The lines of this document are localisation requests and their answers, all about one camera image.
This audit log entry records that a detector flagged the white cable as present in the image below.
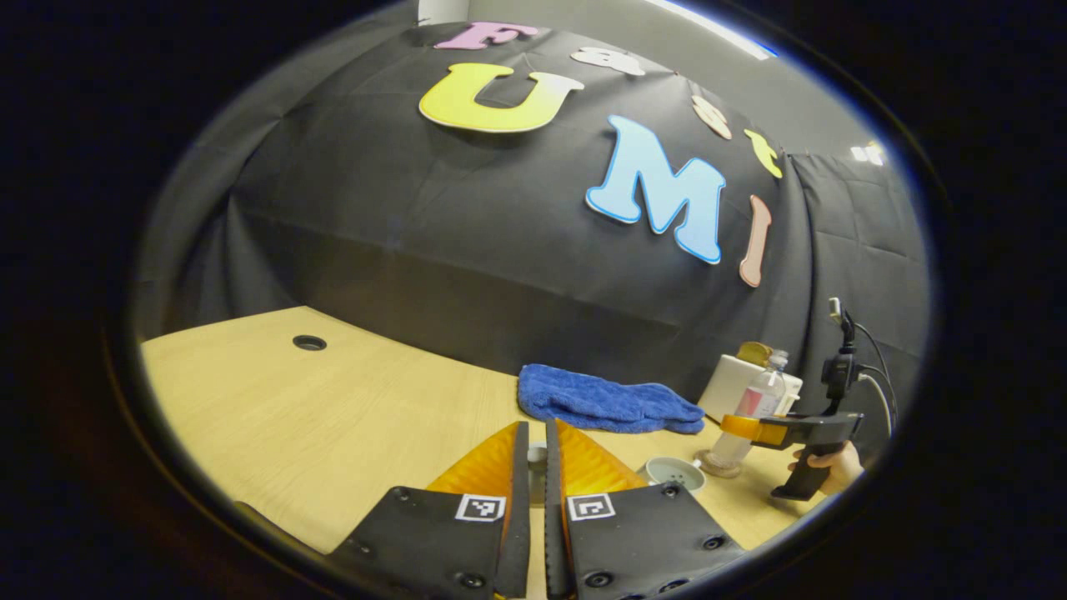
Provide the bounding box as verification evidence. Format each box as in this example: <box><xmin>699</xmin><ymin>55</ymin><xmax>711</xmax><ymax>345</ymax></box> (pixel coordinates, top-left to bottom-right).
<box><xmin>859</xmin><ymin>373</ymin><xmax>894</xmax><ymax>436</ymax></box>

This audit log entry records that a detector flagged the round brown coaster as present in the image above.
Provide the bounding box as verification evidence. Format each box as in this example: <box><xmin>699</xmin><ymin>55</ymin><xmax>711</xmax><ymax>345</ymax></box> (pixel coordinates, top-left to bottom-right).
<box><xmin>694</xmin><ymin>450</ymin><xmax>743</xmax><ymax>479</ymax></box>

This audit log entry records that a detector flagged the clear plastic water bottle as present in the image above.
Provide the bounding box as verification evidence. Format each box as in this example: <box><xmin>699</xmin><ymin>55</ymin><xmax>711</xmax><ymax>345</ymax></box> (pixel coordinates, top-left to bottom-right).
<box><xmin>709</xmin><ymin>350</ymin><xmax>790</xmax><ymax>468</ymax></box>

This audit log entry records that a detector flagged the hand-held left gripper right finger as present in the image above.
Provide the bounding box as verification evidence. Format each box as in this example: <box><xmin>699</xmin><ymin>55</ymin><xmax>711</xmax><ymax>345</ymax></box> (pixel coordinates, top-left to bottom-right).
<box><xmin>544</xmin><ymin>419</ymin><xmax>745</xmax><ymax>600</ymax></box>

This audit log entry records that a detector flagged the black cable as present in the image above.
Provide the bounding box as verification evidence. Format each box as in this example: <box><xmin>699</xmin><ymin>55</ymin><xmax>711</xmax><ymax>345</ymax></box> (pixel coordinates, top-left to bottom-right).
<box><xmin>849</xmin><ymin>321</ymin><xmax>899</xmax><ymax>418</ymax></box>

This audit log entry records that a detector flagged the white toaster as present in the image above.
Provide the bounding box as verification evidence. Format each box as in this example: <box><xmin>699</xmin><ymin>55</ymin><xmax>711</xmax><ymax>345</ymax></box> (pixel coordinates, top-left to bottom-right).
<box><xmin>699</xmin><ymin>354</ymin><xmax>804</xmax><ymax>422</ymax></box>

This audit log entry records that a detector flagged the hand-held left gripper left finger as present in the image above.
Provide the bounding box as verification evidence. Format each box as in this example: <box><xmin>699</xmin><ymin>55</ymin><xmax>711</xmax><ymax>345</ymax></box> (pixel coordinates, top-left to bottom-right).
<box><xmin>329</xmin><ymin>421</ymin><xmax>532</xmax><ymax>600</ymax></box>

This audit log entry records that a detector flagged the blue towel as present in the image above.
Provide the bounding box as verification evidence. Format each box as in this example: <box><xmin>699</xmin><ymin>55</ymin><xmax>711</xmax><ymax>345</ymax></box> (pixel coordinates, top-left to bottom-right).
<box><xmin>518</xmin><ymin>363</ymin><xmax>706</xmax><ymax>435</ymax></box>

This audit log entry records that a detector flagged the black backdrop cloth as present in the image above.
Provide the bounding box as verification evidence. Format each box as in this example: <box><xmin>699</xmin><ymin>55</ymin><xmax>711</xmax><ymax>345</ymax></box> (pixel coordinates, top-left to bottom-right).
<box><xmin>133</xmin><ymin>25</ymin><xmax>930</xmax><ymax>409</ymax></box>

